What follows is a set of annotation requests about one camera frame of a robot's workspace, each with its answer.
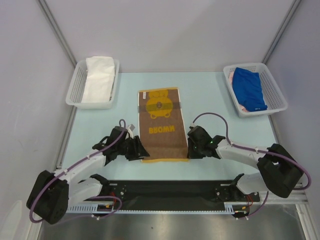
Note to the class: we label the pink towel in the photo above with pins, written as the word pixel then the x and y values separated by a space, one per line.
pixel 230 78

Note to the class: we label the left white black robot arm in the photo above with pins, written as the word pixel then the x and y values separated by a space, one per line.
pixel 54 192

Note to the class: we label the left white plastic basket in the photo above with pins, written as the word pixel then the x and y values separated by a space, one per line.
pixel 77 86

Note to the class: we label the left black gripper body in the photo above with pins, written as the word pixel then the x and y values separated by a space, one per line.
pixel 121 147

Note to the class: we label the right white plastic basket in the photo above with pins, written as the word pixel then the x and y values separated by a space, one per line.
pixel 272 95

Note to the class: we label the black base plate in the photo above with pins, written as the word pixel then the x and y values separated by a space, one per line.
pixel 177 194

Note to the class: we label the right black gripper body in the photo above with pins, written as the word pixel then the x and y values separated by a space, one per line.
pixel 194 146

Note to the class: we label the white towel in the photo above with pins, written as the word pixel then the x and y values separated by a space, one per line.
pixel 99 80

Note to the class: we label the white plastic basket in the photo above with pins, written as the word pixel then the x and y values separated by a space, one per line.
pixel 272 95
pixel 77 86

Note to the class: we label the brown towel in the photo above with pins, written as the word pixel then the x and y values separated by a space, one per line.
pixel 161 125

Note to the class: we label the blue towel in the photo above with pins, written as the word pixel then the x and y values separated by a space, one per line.
pixel 247 88

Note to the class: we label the white slotted cable duct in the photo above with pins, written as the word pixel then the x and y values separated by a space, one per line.
pixel 106 208

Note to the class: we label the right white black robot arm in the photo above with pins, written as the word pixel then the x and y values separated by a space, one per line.
pixel 275 174

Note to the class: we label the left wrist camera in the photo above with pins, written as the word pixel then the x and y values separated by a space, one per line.
pixel 130 129

